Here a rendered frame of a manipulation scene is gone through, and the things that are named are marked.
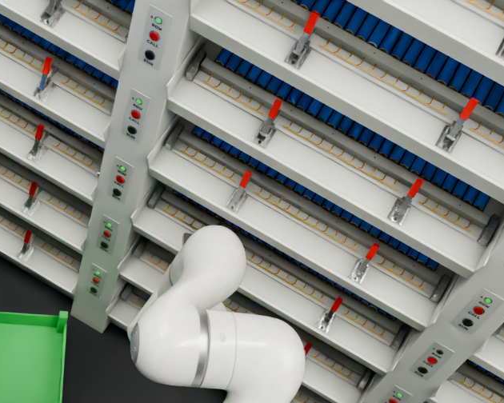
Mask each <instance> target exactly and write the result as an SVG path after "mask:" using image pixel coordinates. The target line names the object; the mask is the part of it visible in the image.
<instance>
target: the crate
mask: <svg viewBox="0 0 504 403"><path fill-rule="evenodd" d="M67 318H68V312H67V311H60V312H59V316H53V315H41V314H29V313H7V312H0V403H62V388H63V375H64V363H65V351H66V327H67V324H66V323H67Z"/></svg>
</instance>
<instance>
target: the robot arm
mask: <svg viewBox="0 0 504 403"><path fill-rule="evenodd" d="M236 233H237V232H236V231H232V230H230V229H228V228H226V227H224V226H221V222H220V221H219V222H218V224H217V225H208V226H206V227H203V228H201V229H199V230H197V231H196V232H194V233H184V234H183V236H182V248H181V249H180V251H179V252H178V254H177V256H176V257H175V258H174V260H173V261H172V263H171V264H170V266H169V268H168V270H167V271H166V272H165V274H164V275H163V277H162V279H161V281H160V282H159V285H158V288H157V289H156V290H155V291H154V293H153V294H152V296H151V297H150V299H149V300H148V301H147V303H146V304H145V305H144V306H143V307H142V309H141V310H140V312H139V313H138V315H137V316H136V317H135V318H134V320H133V321H132V322H131V323H130V325H129V327H128V330H127V335H128V338H129V340H130V353H131V357H132V360H133V362H134V364H135V366H136V368H137V369H138V371H139V372H140V373H141V374H142V375H144V376H145V377H147V378H148V379H150V380H152V381H155V382H157V383H160V384H164V385H176V386H186V387H198V388H208V389H225V390H227V395H226V399H225V400H224V402H223V403H290V402H291V400H292V399H293V398H294V396H295V394H296V393H297V391H298V389H299V387H300V385H301V383H302V379H303V375H304V372H305V370H306V355H305V354H306V351H305V350H304V347H303V345H302V341H301V339H300V337H299V336H298V334H297V333H296V332H295V331H294V329H293V328H292V327H290V326H289V325H288V324H287V323H285V322H284V321H281V320H279V319H277V318H273V317H267V316H261V315H255V314H248V313H232V312H227V310H226V308H225V306H224V305H223V304H222V301H224V300H225V299H227V298H228V297H229V296H230V295H231V294H232V293H233V292H234V291H236V289H237V288H238V287H239V286H240V285H241V283H242V279H243V278H244V275H245V272H246V254H245V250H244V248H243V245H242V243H241V241H240V239H239V238H238V236H237V235H236Z"/></svg>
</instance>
